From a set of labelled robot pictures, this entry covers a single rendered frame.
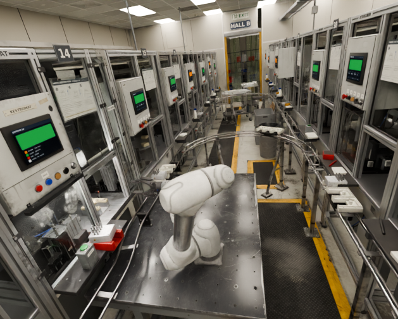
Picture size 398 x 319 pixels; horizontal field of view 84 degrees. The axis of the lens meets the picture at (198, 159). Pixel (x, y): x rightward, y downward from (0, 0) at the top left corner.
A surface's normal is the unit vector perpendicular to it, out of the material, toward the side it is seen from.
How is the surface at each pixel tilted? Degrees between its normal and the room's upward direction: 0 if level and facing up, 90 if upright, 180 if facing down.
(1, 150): 90
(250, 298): 0
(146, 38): 90
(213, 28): 90
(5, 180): 90
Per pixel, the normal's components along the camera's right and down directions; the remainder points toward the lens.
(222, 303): -0.12, -0.90
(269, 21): -0.19, 0.43
